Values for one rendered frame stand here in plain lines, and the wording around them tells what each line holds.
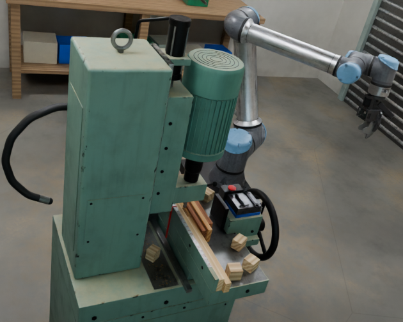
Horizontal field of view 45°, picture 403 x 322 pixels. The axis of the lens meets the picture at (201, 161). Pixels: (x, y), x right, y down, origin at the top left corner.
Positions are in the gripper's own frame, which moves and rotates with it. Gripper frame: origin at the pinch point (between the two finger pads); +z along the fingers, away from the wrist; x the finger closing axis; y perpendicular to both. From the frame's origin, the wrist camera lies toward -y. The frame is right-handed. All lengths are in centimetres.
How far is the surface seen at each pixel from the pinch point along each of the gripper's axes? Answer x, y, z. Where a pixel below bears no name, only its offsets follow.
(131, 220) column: 49, 117, 8
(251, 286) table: 65, 80, 24
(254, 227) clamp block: 41, 70, 19
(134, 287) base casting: 53, 115, 31
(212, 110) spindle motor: 46, 96, -28
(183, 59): 45, 107, -42
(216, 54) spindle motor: 36, 94, -42
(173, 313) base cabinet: 53, 101, 44
